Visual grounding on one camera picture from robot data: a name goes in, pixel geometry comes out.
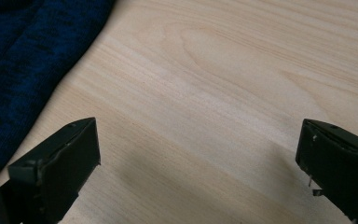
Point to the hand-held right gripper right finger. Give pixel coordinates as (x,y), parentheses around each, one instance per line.
(338,165)

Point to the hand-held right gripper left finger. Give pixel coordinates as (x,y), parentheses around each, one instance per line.
(59,158)

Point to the dark blue knitted cloth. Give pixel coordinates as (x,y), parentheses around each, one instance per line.
(21,68)

